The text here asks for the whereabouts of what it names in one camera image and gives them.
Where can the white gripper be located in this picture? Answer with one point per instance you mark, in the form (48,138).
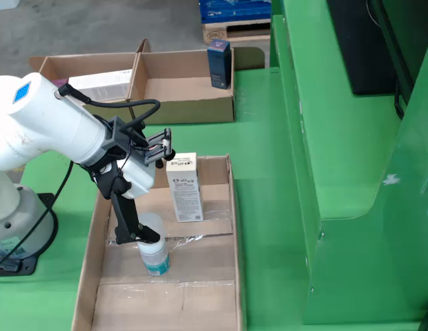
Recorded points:
(139,177)

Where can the translucent bottle with teal label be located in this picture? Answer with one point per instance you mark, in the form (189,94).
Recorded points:
(155,258)

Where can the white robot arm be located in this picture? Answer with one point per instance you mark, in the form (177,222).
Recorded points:
(51,120)

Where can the white hand cream box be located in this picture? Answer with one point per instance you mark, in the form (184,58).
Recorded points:
(186,196)

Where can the open brown cardboard box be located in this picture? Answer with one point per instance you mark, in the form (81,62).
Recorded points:
(79,65)
(186,89)

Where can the long white printed box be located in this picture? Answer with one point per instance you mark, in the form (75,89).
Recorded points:
(103,84)

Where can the flat cardboard tray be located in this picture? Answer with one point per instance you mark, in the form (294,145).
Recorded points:
(200,300)

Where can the pink textured box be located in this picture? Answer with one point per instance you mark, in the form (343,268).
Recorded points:
(60,82)

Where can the navy blue product box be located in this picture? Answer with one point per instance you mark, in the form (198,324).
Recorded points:
(219,65)

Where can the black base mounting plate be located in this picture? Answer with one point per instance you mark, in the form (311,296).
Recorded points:
(27,266)

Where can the wooden pallet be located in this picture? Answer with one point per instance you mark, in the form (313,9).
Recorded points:
(234,32)

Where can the blue mesh pallet crate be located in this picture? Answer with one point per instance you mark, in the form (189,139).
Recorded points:
(234,10)

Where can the green metal shelf unit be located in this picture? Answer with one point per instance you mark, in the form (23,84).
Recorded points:
(338,138)

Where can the white plastic container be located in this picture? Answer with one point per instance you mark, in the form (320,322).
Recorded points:
(5,3)

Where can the black flat panel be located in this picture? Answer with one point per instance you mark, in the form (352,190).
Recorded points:
(362,48)

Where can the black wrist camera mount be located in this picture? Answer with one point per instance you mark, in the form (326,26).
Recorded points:
(121,136)

